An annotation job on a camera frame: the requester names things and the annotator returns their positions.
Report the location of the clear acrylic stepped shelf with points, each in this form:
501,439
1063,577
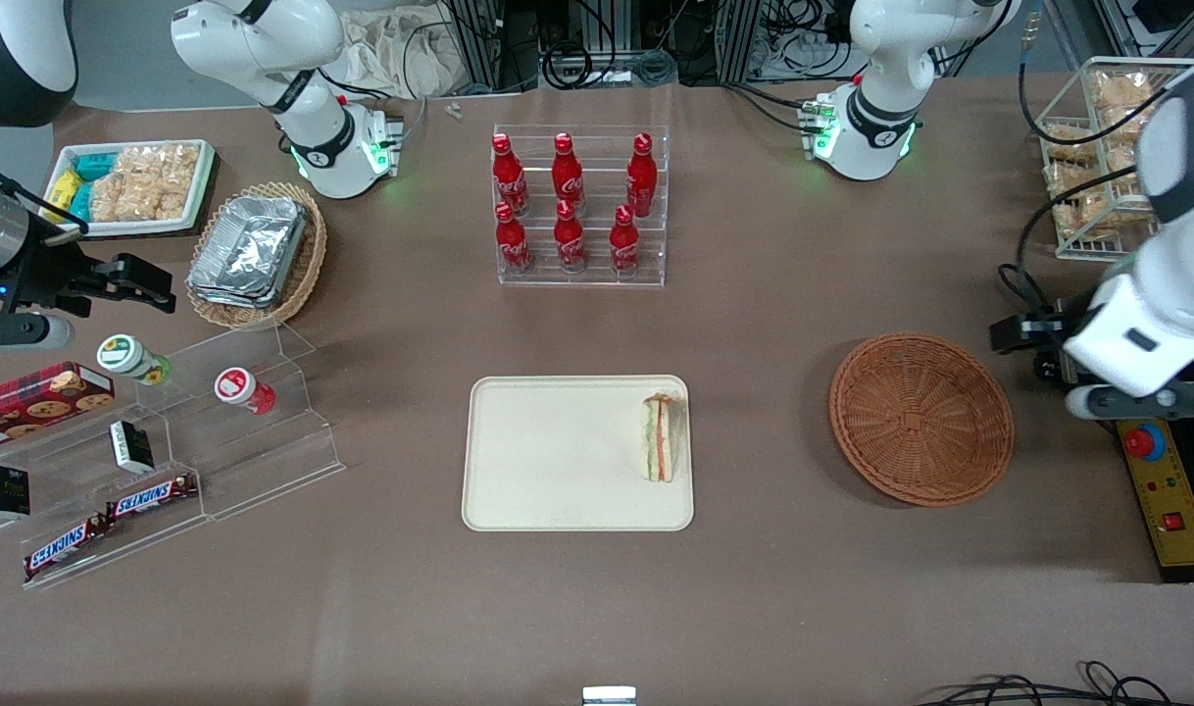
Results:
264,461

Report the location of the cream plastic tray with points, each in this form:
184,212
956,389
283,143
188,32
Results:
558,451

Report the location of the aluminium foil container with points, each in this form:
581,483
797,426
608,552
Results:
249,245
226,297

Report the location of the light oval wicker basket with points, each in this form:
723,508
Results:
308,265

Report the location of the triangle sandwich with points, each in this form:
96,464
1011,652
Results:
663,441

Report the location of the brown round wicker basket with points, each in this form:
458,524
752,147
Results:
920,422

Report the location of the brown Snickers bar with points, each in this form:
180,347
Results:
151,497
63,549

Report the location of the small black chocolate box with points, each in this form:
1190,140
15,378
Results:
131,446
6,492

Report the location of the teal snack packet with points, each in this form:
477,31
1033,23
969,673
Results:
80,204
95,167

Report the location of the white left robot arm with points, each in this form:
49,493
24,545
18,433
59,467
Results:
881,108

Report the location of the clear rice cracker bag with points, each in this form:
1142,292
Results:
1097,201
1124,93
161,165
1069,142
131,201

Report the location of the yellow control panel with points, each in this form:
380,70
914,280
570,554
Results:
1180,529

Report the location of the white rectangular snack tray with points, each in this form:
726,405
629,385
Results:
136,227

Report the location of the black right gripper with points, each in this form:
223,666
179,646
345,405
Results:
50,277

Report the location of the red lid cup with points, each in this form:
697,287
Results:
234,384

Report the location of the red plaid cookie box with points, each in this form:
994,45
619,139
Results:
38,402

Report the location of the aluminium frame post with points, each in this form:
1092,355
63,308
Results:
481,44
739,39

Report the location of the clear acrylic bottle rack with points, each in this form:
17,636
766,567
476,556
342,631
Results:
597,277

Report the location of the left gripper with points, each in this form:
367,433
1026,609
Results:
1046,331

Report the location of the red cola bottle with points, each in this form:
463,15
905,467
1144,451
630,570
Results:
568,181
642,181
570,243
509,181
624,245
512,245

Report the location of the yellow snack packet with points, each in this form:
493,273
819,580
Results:
63,191

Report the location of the green sunflower lid cup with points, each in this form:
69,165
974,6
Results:
119,355

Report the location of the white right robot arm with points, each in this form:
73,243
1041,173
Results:
303,127

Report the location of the crumpled white cloth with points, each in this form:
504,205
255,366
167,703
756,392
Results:
391,54

